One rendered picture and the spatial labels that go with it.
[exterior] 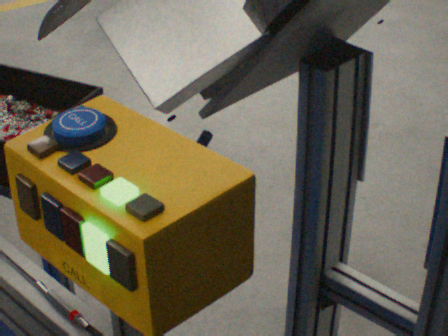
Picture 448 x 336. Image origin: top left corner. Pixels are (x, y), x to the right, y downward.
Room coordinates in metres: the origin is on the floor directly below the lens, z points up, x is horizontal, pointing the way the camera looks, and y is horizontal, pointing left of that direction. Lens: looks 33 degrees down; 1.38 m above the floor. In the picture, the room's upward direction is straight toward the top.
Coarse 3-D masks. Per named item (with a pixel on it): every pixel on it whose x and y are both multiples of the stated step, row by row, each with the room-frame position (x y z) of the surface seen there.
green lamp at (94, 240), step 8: (88, 224) 0.44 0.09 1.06; (88, 232) 0.43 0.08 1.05; (96, 232) 0.43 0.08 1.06; (88, 240) 0.43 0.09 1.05; (96, 240) 0.42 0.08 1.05; (104, 240) 0.42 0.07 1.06; (88, 248) 0.43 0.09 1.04; (96, 248) 0.43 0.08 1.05; (104, 248) 0.42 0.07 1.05; (88, 256) 0.43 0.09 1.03; (96, 256) 0.43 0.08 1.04; (104, 256) 0.42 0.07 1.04; (96, 264) 0.43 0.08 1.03; (104, 264) 0.42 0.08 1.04; (104, 272) 0.42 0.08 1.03
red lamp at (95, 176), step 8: (88, 168) 0.47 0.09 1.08; (96, 168) 0.47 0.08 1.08; (104, 168) 0.47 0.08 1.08; (80, 176) 0.46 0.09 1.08; (88, 176) 0.46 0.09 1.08; (96, 176) 0.46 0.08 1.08; (104, 176) 0.46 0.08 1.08; (112, 176) 0.46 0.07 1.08; (88, 184) 0.45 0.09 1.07; (96, 184) 0.45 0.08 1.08; (104, 184) 0.46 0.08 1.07
